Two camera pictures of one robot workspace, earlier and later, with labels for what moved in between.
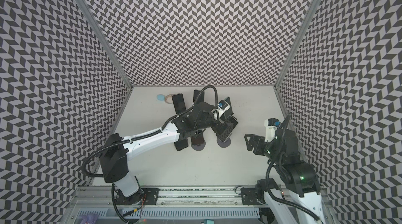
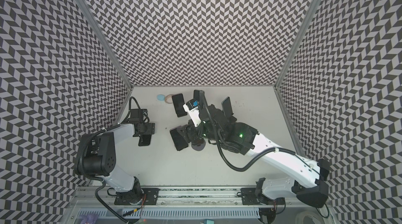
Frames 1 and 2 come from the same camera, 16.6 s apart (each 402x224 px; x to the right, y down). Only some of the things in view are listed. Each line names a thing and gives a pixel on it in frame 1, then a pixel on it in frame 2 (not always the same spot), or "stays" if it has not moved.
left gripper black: x=219 y=124 → x=151 y=129
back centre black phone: x=201 y=97 stays
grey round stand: x=199 y=147 stays
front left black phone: x=181 y=144 stays
